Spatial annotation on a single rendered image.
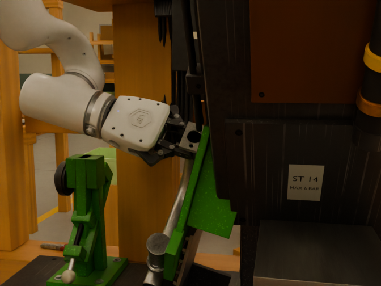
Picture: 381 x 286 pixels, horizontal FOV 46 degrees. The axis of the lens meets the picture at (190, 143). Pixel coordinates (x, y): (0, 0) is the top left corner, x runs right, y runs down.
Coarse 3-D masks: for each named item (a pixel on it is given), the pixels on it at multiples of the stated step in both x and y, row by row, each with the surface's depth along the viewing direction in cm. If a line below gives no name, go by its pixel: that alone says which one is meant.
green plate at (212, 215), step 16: (208, 128) 66; (208, 144) 67; (208, 160) 68; (192, 176) 67; (208, 176) 68; (192, 192) 68; (208, 192) 69; (192, 208) 69; (208, 208) 69; (224, 208) 68; (192, 224) 70; (208, 224) 69; (224, 224) 69
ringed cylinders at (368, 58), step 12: (372, 36) 43; (372, 48) 43; (372, 60) 44; (372, 72) 45; (372, 84) 45; (360, 96) 48; (372, 96) 46; (360, 108) 48; (372, 108) 47; (360, 120) 49; (372, 120) 48; (360, 132) 50; (372, 132) 49; (360, 144) 51; (372, 144) 50
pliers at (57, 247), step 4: (44, 244) 122; (48, 244) 122; (52, 244) 122; (56, 244) 121; (60, 244) 121; (64, 244) 122; (48, 248) 121; (52, 248) 120; (56, 248) 120; (60, 248) 119; (64, 248) 119
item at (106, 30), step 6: (102, 24) 1107; (108, 24) 1104; (102, 30) 1109; (108, 30) 1106; (102, 36) 1112; (108, 36) 1108; (102, 48) 1117; (108, 48) 1113; (102, 54) 1119; (108, 54) 1116
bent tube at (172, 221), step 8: (192, 128) 79; (184, 136) 78; (192, 136) 80; (200, 136) 79; (184, 144) 77; (192, 144) 77; (192, 152) 77; (192, 160) 82; (184, 168) 85; (184, 176) 86; (184, 184) 86; (184, 192) 86; (176, 200) 86; (176, 208) 85; (176, 216) 84; (168, 224) 83; (176, 224) 83; (168, 232) 82; (152, 272) 77; (144, 280) 77; (152, 280) 76; (160, 280) 77
